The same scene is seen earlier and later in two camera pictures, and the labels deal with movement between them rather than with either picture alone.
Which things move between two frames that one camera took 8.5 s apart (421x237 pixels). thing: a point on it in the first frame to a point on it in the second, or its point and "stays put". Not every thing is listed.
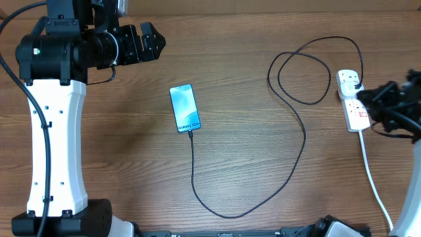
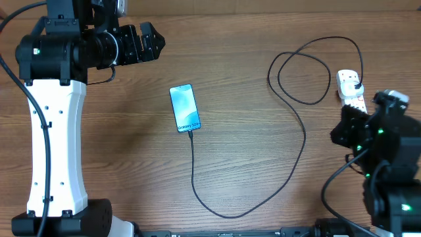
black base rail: [291, 232] stays put
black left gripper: [135, 54] stays put
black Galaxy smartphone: [185, 110] stays put
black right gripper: [372, 100] to [348, 124]
